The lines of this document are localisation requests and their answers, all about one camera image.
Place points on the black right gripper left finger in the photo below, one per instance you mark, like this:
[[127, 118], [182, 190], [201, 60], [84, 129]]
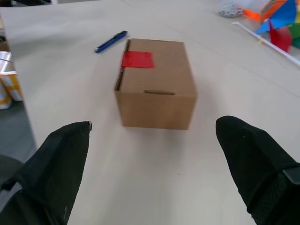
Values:
[[51, 168]]

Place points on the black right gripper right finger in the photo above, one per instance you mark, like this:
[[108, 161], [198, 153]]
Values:
[[257, 164]]

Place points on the brown cardboard box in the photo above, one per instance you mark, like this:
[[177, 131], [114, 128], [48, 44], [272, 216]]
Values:
[[159, 105]]

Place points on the red block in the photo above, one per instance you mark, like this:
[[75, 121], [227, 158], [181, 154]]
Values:
[[138, 59]]

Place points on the yellow and white carton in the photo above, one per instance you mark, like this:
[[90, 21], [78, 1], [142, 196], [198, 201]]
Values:
[[9, 89]]

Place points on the colourful pinwheel with white stick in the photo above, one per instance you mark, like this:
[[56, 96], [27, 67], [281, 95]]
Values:
[[279, 35]]

